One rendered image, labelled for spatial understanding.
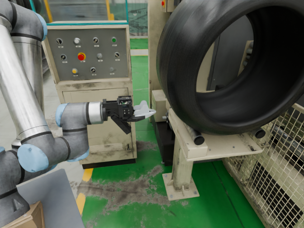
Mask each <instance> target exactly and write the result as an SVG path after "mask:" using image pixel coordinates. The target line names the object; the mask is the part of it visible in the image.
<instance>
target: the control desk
mask: <svg viewBox="0 0 304 228"><path fill-rule="evenodd" d="M42 46H43V50H44V53H45V56H46V59H47V62H48V66H49V69H50V72H51V75H52V78H53V82H54V84H55V87H56V90H57V94H58V97H59V100H60V103H61V104H67V103H81V102H95V101H101V102H103V99H106V100H107V101H109V100H117V98H118V96H126V95H130V96H131V97H132V106H133V107H134V102H133V81H132V67H131V52H130V37H129V25H128V24H112V25H52V26H47V35H46V38H45V40H43V41H42ZM127 123H128V124H130V126H131V132H130V133H129V134H126V133H125V132H124V131H123V130H122V129H121V128H120V127H119V126H118V125H117V124H116V123H115V122H114V121H113V120H112V119H111V118H110V117H108V121H104V122H103V124H92V125H87V132H88V143H89V147H90V148H89V155H88V157H86V158H85V159H83V160H79V164H80V165H82V167H83V169H91V168H99V167H107V166H117V165H125V164H134V163H136V158H137V146H136V132H135V122H127Z"/></svg>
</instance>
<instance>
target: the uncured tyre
mask: <svg viewBox="0 0 304 228"><path fill-rule="evenodd" d="M244 15H246V16H247V18H248V19H249V21H250V23H251V26H252V30H253V37H254V41H253V49H252V53H251V56H250V59H249V61H248V63H247V65H246V66H245V68H244V69H243V71H242V72H241V74H240V75H239V76H238V77H237V78H236V79H235V80H234V81H232V82H231V83H230V84H228V85H227V86H225V87H224V88H222V89H219V90H216V91H212V92H206V93H202V92H196V83H197V77H198V73H199V69H200V66H201V63H202V61H203V59H204V57H205V55H206V53H207V51H208V50H209V48H210V47H211V45H212V44H213V42H214V41H215V40H216V39H217V37H218V36H219V35H220V34H221V33H222V32H223V31H224V30H225V29H226V28H227V27H228V26H229V25H231V24H232V23H233V22H235V21H236V20H237V19H239V18H241V17H242V16H244ZM156 69H157V77H158V80H159V83H160V85H161V88H162V90H163V92H164V94H165V96H166V98H167V100H168V102H169V104H170V106H171V108H172V109H173V111H174V112H175V114H176V115H177V116H178V117H179V118H180V119H181V120H182V121H183V122H184V123H186V124H187V125H188V126H190V127H191V128H193V129H195V130H197V131H199V132H201V133H205V134H209V135H217V136H225V135H234V134H241V133H246V132H249V131H252V130H255V129H257V128H260V127H262V126H264V125H266V124H268V123H270V122H271V121H273V120H275V119H276V118H278V117H279V116H281V115H282V114H283V113H284V112H285V111H287V110H288V109H289V108H290V107H291V106H292V105H293V104H294V103H295V102H296V101H297V100H298V99H299V98H300V97H301V96H302V95H303V94H304V0H182V1H181V2H180V3H179V5H178V6H177V7H176V8H175V10H174V11H173V12H172V14H171V15H170V17H169V19H168V20H167V22H166V24H165V26H164V28H163V31H162V33H161V36H160V39H159V42H158V46H157V54H156Z"/></svg>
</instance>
